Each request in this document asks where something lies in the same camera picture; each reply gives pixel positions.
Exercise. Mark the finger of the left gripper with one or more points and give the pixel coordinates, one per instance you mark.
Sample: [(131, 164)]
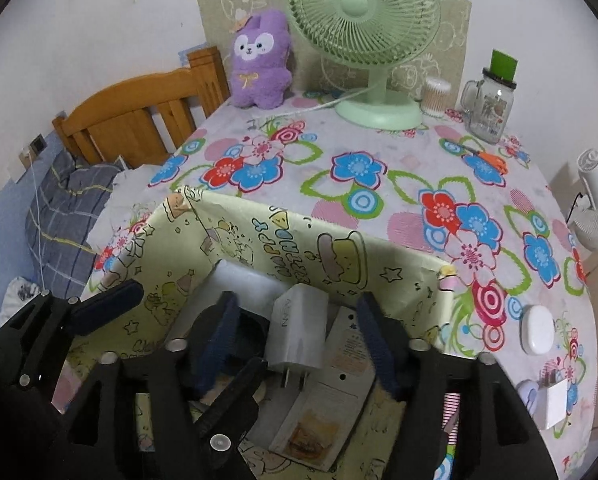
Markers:
[(98, 311), (233, 413)]

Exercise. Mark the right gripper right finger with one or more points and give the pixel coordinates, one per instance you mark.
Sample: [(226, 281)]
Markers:
[(496, 436)]

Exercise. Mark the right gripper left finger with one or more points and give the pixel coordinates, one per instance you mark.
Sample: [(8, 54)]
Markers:
[(145, 425)]

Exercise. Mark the white square charger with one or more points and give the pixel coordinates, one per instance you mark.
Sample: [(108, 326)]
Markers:
[(551, 404)]

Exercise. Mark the black round lens cap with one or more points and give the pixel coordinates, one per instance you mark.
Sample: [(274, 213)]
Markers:
[(229, 334)]

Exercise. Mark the white remote control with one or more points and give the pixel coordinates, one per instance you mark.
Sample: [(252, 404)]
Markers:
[(325, 412)]

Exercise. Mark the yellow patterned storage box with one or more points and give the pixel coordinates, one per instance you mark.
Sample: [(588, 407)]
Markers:
[(196, 244)]

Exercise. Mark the white oval earbud case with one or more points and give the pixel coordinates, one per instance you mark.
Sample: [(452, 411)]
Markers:
[(537, 330)]

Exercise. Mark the white 45W charger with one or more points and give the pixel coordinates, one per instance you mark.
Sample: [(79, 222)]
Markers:
[(296, 338)]

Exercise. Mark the lavender round tape measure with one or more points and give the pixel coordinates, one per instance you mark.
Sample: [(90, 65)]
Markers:
[(528, 391)]

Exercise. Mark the blue plaid bedding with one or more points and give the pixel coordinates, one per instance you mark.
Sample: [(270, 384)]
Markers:
[(63, 211)]

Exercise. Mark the wooden chair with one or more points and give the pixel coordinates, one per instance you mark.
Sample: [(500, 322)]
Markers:
[(116, 121)]

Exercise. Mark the floral tablecloth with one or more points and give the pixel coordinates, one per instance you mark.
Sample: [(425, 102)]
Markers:
[(420, 190)]

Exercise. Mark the white standing fan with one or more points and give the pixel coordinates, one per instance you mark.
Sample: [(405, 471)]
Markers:
[(584, 216)]

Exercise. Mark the purple plush bunny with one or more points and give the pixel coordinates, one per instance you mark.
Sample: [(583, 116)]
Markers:
[(260, 75)]

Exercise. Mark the glass mason jar mug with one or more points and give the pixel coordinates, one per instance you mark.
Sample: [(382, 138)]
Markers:
[(486, 104)]

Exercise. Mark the cotton swab container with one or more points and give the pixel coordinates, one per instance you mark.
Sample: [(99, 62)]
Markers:
[(434, 96)]

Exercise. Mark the green cup on jar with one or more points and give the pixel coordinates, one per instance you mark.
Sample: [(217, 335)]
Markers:
[(503, 66)]

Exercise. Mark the beige cartoon board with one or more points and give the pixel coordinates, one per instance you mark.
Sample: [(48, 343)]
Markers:
[(444, 58)]

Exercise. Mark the green desk fan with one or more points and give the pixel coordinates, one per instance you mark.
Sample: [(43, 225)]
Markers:
[(371, 35)]

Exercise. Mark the orange handled scissors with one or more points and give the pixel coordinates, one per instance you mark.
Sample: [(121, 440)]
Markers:
[(495, 161)]

